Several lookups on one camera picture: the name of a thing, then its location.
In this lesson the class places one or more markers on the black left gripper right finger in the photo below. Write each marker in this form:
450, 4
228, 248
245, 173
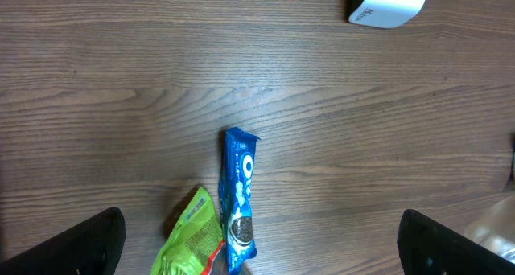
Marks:
426, 247

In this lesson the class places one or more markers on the beige brown snack bag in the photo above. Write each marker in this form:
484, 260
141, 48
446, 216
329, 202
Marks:
494, 230

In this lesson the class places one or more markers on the blue Oreo cookie pack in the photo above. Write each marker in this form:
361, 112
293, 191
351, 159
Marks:
235, 194

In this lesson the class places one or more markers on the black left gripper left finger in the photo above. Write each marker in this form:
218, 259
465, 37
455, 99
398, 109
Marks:
93, 246

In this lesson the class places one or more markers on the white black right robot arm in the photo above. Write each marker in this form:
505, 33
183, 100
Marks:
510, 182

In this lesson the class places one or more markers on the green snack bag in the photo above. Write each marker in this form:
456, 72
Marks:
194, 242

